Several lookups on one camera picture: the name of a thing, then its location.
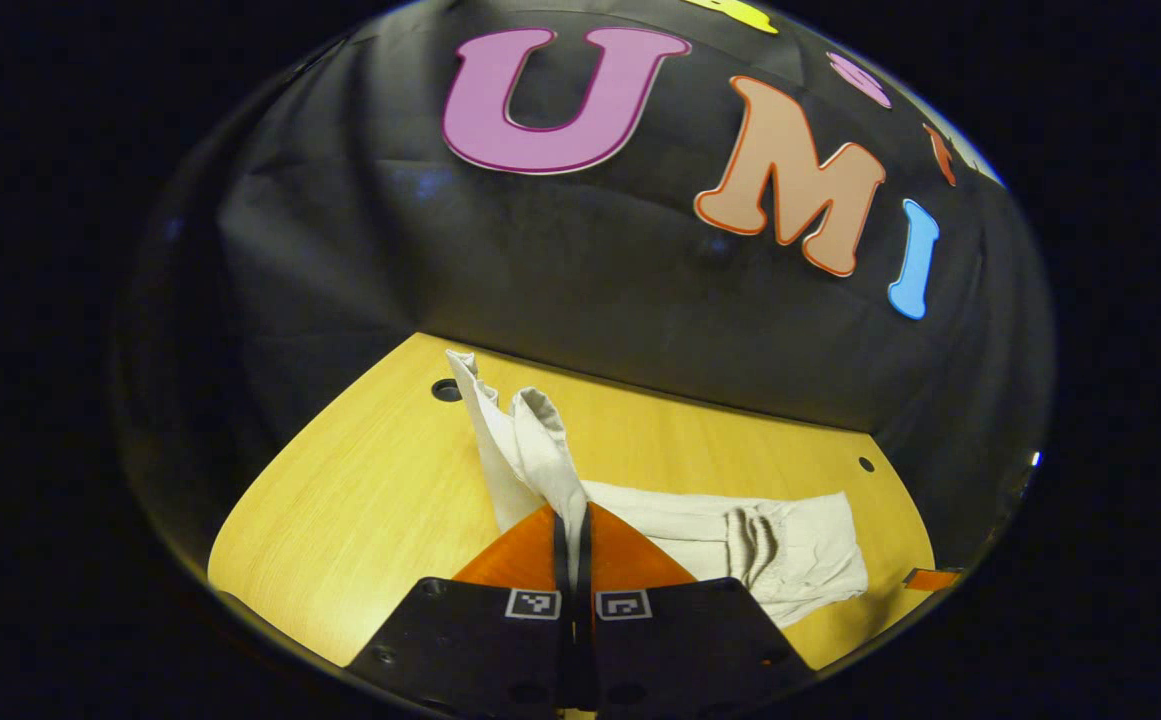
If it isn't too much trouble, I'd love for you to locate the black backdrop cloth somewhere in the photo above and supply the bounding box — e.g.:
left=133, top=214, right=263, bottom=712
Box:
left=115, top=0, right=1057, bottom=601

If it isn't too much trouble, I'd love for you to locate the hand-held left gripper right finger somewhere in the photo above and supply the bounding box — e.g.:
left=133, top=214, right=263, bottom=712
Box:
left=580, top=502, right=817, bottom=717

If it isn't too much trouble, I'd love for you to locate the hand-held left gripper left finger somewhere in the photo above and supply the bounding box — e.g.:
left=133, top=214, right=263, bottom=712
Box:
left=344, top=504, right=577, bottom=717

